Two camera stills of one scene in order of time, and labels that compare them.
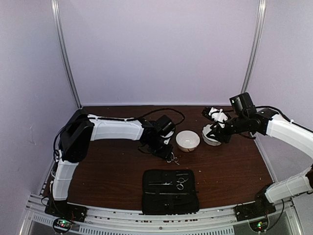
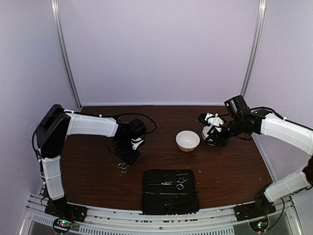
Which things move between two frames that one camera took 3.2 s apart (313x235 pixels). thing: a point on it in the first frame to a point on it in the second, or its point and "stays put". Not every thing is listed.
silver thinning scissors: (169, 159) to (123, 167)
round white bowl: (187, 140) stays put
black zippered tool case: (169, 192) stays put
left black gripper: (165, 153) to (130, 159)
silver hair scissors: (180, 183) stays put
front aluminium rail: (284, 220) stays put
